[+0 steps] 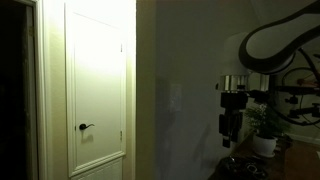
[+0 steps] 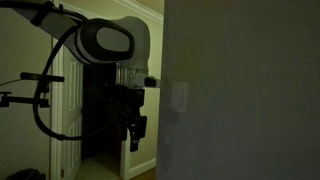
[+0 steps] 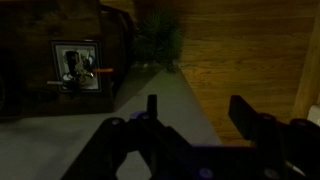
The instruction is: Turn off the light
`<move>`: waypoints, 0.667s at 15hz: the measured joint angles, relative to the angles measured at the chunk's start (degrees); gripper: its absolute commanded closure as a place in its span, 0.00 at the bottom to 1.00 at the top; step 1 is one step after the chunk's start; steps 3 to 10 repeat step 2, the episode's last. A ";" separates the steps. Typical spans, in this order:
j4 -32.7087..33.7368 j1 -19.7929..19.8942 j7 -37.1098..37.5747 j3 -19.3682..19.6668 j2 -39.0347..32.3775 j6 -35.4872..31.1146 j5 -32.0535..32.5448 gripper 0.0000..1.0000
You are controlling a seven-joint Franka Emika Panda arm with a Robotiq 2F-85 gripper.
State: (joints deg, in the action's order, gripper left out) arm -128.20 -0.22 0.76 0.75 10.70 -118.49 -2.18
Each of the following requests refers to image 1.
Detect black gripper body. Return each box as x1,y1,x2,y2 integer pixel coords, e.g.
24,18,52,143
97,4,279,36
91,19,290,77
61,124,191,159
218,91,250,141

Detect white wall light switch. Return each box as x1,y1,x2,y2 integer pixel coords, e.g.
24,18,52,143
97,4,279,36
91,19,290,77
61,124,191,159
169,83,183,114

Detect white ceramic plant pot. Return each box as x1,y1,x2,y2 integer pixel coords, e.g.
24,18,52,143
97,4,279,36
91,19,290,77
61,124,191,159
251,133,279,159

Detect green leafy houseplant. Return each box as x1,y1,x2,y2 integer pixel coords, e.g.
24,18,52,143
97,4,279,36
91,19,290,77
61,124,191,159
244,103,292,140

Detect white panel door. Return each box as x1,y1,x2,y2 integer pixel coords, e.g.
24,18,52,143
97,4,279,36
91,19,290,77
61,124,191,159
64,0,128,178

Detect bicycle with orange frame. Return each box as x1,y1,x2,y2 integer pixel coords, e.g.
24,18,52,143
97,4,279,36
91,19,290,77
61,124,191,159
273,49,320,129

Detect white door frame trim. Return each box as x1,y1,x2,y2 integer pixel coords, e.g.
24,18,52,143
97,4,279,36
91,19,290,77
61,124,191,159
19,0,54,180

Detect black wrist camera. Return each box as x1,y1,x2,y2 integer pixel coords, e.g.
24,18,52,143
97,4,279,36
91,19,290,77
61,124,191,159
247,89,272,105

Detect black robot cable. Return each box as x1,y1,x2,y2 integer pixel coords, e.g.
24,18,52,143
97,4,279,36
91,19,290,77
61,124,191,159
266,48,320,127

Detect dark lever door handle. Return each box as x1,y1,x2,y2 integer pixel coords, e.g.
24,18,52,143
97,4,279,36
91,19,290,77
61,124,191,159
78,122,96,132

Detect dark bowl with small items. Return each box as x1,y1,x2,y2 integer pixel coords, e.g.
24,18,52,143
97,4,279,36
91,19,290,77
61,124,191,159
218,155,270,180

